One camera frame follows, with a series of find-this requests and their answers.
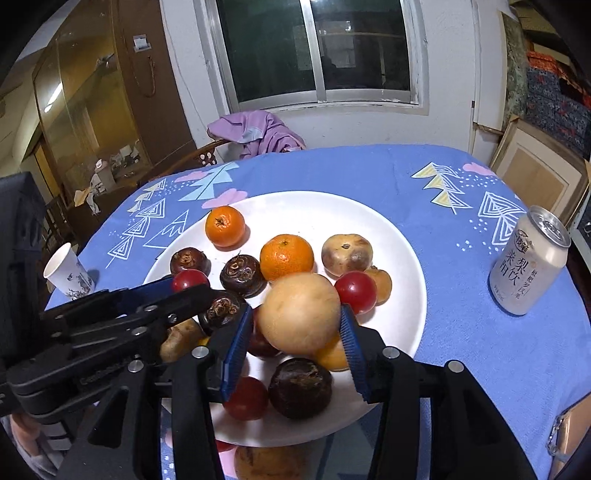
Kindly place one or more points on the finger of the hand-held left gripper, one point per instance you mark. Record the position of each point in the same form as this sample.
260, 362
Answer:
184, 300
147, 290

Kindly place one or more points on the white leaning board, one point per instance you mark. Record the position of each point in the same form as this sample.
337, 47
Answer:
489, 69

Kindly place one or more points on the tan speckled round fruit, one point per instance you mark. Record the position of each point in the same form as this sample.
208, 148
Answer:
268, 464

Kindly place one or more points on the purple jacket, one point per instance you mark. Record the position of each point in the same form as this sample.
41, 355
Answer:
249, 129

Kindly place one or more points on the stack of blue patterned boxes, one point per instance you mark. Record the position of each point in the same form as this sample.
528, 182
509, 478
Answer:
554, 106

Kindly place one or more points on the large pale tan pear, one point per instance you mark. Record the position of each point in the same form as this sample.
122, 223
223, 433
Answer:
299, 314

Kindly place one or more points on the orange-brown round fruit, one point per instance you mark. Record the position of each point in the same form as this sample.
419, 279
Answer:
383, 286

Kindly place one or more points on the white floral paper cup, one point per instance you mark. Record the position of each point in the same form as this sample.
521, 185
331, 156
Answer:
69, 272

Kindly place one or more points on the tan leather pouch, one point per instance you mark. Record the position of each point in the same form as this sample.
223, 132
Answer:
572, 434

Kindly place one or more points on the blue printed tablecloth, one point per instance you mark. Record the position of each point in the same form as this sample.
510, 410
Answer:
369, 184

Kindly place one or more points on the white oval plate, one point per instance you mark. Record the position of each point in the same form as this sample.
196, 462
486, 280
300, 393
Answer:
397, 258

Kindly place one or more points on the tan dimpled round fruit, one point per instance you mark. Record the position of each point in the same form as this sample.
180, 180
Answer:
182, 339

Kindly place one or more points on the person's left forearm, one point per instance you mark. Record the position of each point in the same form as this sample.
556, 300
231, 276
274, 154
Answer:
51, 456

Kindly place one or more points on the green marbled panel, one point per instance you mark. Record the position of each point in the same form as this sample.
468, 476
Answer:
515, 50

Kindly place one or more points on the sliding glass window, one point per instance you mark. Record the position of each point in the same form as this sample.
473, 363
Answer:
263, 46

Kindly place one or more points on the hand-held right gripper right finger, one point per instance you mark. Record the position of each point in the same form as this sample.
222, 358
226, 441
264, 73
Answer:
353, 355

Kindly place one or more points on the small dark brown water chestnut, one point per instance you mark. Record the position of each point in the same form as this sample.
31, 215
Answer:
221, 310

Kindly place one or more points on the red cherry tomato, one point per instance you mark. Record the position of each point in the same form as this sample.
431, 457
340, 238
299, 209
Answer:
187, 279
355, 290
225, 446
244, 398

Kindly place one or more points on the orange mandarin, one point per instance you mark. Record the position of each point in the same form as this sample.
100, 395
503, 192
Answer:
286, 257
225, 226

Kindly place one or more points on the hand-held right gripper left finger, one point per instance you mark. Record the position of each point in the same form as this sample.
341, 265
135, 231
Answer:
235, 355

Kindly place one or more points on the person's left hand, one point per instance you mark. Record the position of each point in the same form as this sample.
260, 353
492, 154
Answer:
23, 436

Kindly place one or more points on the wooden glass cabinet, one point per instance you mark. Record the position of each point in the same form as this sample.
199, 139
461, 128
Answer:
83, 101

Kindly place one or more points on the tan dark-spotted round fruit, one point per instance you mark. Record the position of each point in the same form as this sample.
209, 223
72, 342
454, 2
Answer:
346, 254

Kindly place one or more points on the white drink can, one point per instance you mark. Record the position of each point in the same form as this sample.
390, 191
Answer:
521, 267

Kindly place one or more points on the dark wooden chair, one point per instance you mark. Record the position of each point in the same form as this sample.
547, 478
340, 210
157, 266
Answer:
57, 221

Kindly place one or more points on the yellow cherry tomato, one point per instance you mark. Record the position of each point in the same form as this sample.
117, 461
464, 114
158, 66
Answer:
330, 357
203, 341

